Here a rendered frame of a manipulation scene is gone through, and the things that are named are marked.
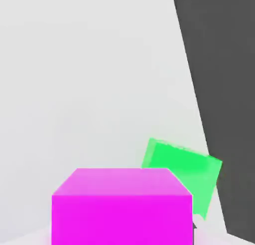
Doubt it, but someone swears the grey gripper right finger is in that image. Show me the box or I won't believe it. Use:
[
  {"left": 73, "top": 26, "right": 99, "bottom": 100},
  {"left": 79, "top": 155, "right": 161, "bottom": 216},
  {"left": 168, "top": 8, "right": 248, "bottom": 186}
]
[{"left": 192, "top": 221, "right": 255, "bottom": 245}]

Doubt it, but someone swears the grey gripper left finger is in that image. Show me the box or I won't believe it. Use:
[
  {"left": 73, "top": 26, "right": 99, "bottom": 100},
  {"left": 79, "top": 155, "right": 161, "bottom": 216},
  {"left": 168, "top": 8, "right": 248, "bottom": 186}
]
[{"left": 11, "top": 228, "right": 52, "bottom": 245}]

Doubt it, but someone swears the small magenta cube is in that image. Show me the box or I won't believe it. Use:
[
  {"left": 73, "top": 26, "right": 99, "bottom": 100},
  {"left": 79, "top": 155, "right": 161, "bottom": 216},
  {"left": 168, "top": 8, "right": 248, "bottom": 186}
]
[{"left": 51, "top": 167, "right": 194, "bottom": 245}]

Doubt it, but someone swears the small green cube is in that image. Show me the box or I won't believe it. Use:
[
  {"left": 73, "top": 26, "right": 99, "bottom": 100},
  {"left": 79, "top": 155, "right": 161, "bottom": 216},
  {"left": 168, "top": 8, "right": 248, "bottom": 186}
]
[{"left": 140, "top": 137, "right": 223, "bottom": 222}]

